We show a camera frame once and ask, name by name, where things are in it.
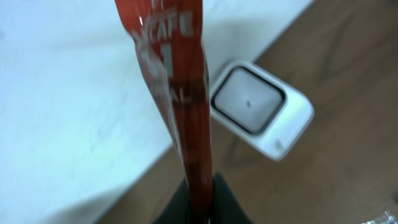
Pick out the red white tube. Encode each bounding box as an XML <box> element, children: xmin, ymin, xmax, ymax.
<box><xmin>115</xmin><ymin>0</ymin><xmax>213</xmax><ymax>223</ymax></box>

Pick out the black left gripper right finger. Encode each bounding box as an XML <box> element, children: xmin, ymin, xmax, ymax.
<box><xmin>211</xmin><ymin>174</ymin><xmax>253</xmax><ymax>224</ymax></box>

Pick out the white barcode scanner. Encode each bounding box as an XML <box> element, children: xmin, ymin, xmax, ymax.
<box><xmin>210</xmin><ymin>60</ymin><xmax>315</xmax><ymax>161</ymax></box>

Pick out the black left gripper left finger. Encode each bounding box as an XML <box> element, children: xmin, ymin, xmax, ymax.
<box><xmin>153</xmin><ymin>180</ymin><xmax>191</xmax><ymax>224</ymax></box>

